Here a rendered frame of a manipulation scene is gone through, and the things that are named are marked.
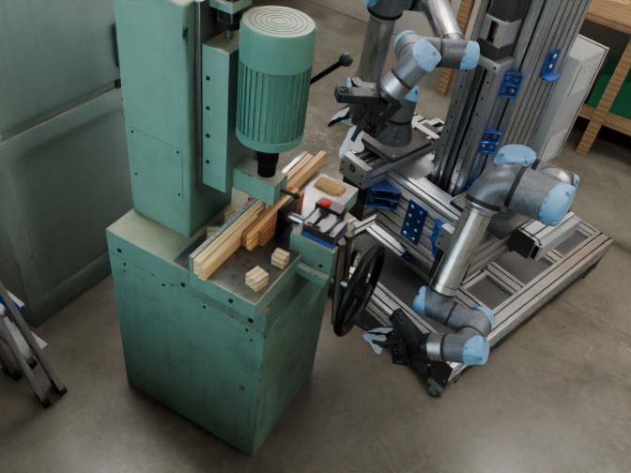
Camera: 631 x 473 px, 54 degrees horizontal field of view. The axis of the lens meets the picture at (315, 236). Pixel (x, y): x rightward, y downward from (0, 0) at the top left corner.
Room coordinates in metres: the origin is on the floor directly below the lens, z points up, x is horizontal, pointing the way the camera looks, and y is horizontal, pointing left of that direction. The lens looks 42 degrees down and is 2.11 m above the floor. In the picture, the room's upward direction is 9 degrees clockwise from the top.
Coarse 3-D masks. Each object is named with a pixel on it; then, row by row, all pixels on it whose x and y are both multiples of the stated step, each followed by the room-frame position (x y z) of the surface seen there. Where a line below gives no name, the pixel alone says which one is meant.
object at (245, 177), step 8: (248, 160) 1.41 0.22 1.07; (256, 160) 1.41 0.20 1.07; (240, 168) 1.37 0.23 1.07; (248, 168) 1.37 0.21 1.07; (256, 168) 1.38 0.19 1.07; (240, 176) 1.35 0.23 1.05; (248, 176) 1.35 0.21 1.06; (256, 176) 1.34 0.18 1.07; (272, 176) 1.35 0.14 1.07; (280, 176) 1.36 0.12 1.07; (240, 184) 1.35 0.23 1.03; (248, 184) 1.34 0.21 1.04; (256, 184) 1.33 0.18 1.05; (264, 184) 1.33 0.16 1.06; (272, 184) 1.32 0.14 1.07; (280, 184) 1.34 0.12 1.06; (248, 192) 1.34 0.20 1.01; (256, 192) 1.33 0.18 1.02; (264, 192) 1.32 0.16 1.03; (272, 192) 1.31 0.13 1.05; (280, 192) 1.34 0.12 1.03; (264, 200) 1.32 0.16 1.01; (272, 200) 1.31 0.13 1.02
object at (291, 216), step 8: (288, 200) 1.36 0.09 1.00; (296, 200) 1.38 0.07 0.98; (280, 208) 1.31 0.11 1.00; (288, 208) 1.34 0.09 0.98; (296, 208) 1.38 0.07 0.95; (280, 216) 1.30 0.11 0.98; (288, 216) 1.33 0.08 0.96; (296, 216) 1.33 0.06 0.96; (280, 224) 1.30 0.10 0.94; (288, 224) 1.35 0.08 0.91; (280, 232) 1.31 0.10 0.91
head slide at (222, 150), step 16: (224, 32) 1.44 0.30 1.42; (208, 48) 1.36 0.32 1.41; (224, 48) 1.36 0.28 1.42; (208, 64) 1.36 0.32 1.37; (224, 64) 1.34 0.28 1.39; (208, 80) 1.35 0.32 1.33; (224, 80) 1.34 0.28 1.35; (208, 96) 1.35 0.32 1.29; (224, 96) 1.34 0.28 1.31; (208, 112) 1.35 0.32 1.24; (224, 112) 1.34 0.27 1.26; (208, 128) 1.35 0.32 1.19; (224, 128) 1.34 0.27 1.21; (208, 144) 1.35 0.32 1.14; (224, 144) 1.33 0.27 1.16; (240, 144) 1.39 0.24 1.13; (208, 160) 1.35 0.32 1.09; (224, 160) 1.33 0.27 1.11; (240, 160) 1.40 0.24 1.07; (208, 176) 1.35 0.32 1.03; (224, 176) 1.33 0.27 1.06; (224, 192) 1.33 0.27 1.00
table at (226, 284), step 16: (320, 176) 1.61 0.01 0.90; (304, 192) 1.52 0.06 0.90; (320, 192) 1.53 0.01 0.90; (352, 192) 1.56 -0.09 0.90; (304, 208) 1.44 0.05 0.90; (272, 240) 1.28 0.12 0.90; (288, 240) 1.29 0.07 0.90; (240, 256) 1.20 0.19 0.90; (256, 256) 1.21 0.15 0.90; (192, 272) 1.11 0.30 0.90; (224, 272) 1.13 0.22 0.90; (240, 272) 1.14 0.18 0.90; (272, 272) 1.16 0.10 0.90; (288, 272) 1.19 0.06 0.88; (304, 272) 1.22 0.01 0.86; (320, 272) 1.22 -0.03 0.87; (208, 288) 1.09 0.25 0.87; (224, 288) 1.07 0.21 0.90; (240, 288) 1.08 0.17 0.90; (272, 288) 1.11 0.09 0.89; (224, 304) 1.07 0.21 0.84; (240, 304) 1.05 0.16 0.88; (256, 304) 1.04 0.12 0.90
